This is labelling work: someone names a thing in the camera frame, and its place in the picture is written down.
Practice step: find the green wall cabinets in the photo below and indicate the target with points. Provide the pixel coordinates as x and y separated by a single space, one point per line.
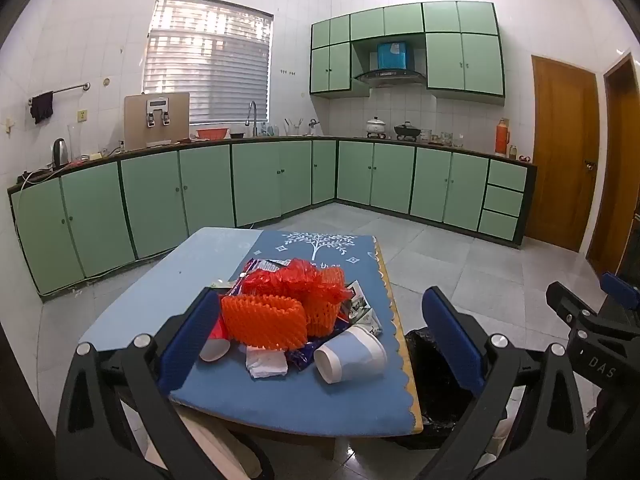
460 55

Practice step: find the crumpled white tissue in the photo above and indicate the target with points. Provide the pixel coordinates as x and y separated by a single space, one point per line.
267 362

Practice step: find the white green paper carton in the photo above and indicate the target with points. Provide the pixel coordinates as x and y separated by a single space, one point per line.
361 310

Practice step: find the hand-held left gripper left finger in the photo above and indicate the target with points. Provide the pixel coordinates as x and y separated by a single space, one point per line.
185 340

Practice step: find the orange thermos flask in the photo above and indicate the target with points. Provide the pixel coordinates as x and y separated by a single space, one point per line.
502 137

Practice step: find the black wok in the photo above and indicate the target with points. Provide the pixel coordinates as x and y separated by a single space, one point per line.
406 131

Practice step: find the blue scalloped table mat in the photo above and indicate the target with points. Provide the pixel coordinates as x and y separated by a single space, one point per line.
320 405

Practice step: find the brown water dispenser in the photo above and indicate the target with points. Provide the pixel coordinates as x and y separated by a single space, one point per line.
137 125

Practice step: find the red paper cup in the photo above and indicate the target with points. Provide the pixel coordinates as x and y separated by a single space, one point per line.
216 347

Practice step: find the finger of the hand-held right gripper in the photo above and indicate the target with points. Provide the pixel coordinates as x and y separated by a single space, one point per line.
565 302
621 291

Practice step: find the yellow wall socket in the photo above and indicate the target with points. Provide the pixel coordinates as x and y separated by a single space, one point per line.
82 115

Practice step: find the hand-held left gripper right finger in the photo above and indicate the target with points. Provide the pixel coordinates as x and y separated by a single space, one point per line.
450 340

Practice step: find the white blue paper cup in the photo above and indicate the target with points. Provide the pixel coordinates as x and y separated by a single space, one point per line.
352 355

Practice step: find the row of glass jars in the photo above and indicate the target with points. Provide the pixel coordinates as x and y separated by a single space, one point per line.
442 138

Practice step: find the dark hanging towel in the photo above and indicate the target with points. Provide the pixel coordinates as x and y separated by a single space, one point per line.
42 107

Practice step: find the brown wooden door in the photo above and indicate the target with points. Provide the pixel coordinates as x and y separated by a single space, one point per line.
617 170
560 155

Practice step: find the orange foam fruit net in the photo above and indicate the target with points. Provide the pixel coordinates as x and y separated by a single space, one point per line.
325 305
265 322

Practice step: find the metal towel bar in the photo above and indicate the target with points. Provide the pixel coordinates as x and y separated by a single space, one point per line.
65 89

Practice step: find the trash bin with black bag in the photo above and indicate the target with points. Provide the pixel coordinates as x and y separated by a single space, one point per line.
435 390

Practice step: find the white cooking pot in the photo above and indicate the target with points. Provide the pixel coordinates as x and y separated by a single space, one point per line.
376 127

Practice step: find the green base cabinets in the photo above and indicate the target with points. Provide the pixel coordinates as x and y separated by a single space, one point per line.
210 185

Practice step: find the range hood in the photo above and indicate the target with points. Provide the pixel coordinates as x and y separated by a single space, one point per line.
390 72

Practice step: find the white window blinds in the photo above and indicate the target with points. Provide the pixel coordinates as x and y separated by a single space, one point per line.
210 60

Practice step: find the wooden table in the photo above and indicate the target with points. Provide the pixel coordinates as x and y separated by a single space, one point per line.
150 290

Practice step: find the steel electric kettle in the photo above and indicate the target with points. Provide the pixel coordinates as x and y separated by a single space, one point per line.
61 154

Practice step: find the purple white snack wrapper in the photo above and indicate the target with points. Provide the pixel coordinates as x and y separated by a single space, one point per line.
260 265

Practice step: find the red white crumpled wrapper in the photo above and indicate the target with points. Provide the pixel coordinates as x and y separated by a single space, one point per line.
280 280

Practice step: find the chrome sink faucet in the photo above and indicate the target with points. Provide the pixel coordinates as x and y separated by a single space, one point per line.
252 110

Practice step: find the red plastic basin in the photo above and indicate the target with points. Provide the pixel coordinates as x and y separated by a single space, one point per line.
212 133

